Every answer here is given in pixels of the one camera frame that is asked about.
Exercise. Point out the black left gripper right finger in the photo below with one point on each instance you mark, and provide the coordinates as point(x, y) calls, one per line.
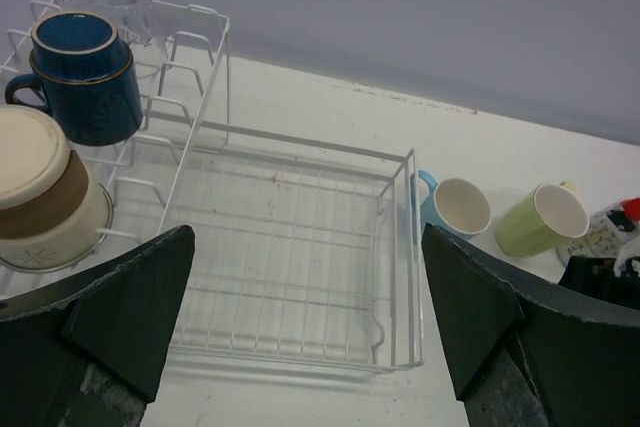
point(522, 351)

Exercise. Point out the pale yellow mug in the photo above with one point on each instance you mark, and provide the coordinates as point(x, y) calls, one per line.
point(548, 217)

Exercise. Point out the light blue mug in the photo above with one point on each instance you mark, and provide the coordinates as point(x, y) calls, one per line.
point(454, 204)

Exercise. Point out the white wire plate rack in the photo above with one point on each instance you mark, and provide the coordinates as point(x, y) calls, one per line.
point(142, 176)

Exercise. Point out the white patterned orange-inside mug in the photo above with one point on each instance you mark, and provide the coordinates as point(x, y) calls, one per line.
point(600, 240)

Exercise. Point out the cream brown mug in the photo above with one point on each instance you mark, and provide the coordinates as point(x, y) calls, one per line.
point(52, 207)

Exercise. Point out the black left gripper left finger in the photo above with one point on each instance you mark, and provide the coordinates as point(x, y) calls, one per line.
point(89, 350)

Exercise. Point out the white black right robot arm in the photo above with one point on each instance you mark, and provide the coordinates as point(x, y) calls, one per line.
point(597, 278)

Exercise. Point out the white wire dish rack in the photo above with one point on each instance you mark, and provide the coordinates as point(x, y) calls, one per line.
point(306, 253)

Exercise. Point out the dark blue mug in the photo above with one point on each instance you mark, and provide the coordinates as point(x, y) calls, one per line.
point(86, 73)

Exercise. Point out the clear glass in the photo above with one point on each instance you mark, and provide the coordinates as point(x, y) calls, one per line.
point(138, 28)

